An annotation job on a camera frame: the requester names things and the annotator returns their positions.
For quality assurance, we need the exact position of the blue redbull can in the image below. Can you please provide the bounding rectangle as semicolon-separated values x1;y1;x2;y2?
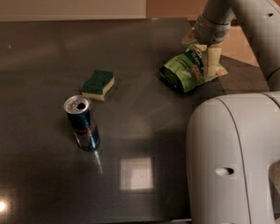
63;95;100;150

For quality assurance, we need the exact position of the green yellow sponge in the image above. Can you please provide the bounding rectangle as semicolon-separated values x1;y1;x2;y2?
81;70;115;101

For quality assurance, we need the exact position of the green rice chip bag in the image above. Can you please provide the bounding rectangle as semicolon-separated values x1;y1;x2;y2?
160;44;228;93

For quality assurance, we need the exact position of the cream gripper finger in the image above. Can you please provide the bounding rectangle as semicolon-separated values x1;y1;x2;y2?
207;45;221;77

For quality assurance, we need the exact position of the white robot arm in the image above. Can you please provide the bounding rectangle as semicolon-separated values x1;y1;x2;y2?
186;0;280;224

